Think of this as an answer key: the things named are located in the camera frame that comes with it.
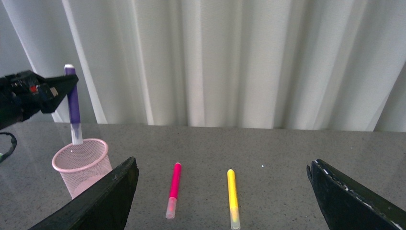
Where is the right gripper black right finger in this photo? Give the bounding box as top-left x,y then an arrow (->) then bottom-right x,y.
306,159 -> 406,230

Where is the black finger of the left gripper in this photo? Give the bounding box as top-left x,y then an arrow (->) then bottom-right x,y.
40,74 -> 79,114

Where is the purple marker pen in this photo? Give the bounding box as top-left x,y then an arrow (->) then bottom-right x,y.
64,64 -> 84,146

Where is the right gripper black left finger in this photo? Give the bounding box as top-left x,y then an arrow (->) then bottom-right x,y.
31,157 -> 139,230

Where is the pink marker pen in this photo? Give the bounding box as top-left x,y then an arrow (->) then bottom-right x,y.
165,162 -> 182,219

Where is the white pleated curtain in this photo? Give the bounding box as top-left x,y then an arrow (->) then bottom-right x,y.
0,0 -> 406,132

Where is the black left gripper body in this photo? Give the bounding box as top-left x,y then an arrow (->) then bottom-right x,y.
0,70 -> 54,129

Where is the yellow marker pen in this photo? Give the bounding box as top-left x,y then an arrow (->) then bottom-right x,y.
227,169 -> 241,230

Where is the pink mesh pen cup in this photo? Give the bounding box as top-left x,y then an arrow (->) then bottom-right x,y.
52,138 -> 113,199

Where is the black cable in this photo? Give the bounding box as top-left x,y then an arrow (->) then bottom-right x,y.
0,132 -> 18,164

